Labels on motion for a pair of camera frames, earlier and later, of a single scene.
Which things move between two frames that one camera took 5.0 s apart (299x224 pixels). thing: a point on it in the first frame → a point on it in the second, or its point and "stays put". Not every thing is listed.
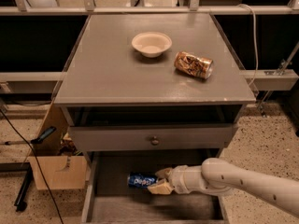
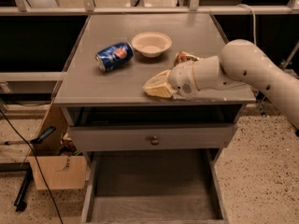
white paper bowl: [151, 44] stays put
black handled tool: [35, 141] stays put
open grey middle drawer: [108, 199] stays put
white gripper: [177, 179] → [181, 76]
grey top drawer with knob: [193, 137] stays put
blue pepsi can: [141, 180] → [114, 56]
